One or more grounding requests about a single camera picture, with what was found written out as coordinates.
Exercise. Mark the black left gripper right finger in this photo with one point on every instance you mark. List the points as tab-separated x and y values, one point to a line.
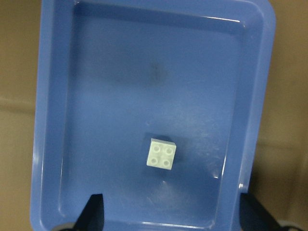
254	217

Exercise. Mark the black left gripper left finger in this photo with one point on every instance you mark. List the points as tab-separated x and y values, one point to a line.
92	216

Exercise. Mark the white block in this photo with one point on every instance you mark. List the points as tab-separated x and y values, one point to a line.
161	154

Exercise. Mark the blue plastic tray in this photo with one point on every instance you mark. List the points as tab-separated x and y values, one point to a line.
112	74

